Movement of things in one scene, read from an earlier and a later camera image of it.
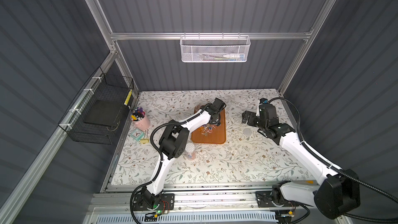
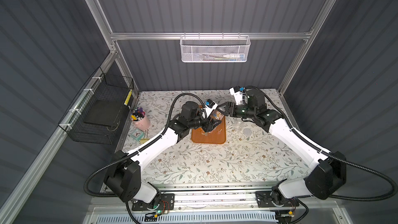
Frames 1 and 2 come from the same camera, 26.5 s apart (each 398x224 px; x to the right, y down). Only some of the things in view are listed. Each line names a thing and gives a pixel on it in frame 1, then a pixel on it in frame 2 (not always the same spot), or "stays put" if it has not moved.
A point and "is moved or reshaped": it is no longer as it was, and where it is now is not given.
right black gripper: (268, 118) to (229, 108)
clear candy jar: (197, 108) is moved or reshaped
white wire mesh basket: (214, 49) stays put
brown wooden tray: (217, 136) stays put
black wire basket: (93, 117) stays put
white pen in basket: (234, 56) stays put
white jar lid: (247, 131) stays put
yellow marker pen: (128, 97) stays put
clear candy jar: (189, 151) is moved or reshaped
